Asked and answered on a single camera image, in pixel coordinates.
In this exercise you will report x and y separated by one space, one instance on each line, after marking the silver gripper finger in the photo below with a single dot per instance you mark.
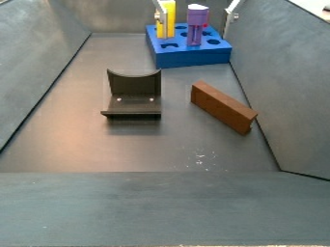
160 13
230 15

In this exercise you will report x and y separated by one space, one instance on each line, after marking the blue shape sorter base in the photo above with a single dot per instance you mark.
171 53

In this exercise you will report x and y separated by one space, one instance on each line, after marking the dark grey curved fixture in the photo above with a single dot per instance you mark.
135 94

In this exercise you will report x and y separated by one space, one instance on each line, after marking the yellow slotted block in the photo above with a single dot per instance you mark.
164 30

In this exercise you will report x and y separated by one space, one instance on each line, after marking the brown arch block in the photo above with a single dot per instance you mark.
223 107

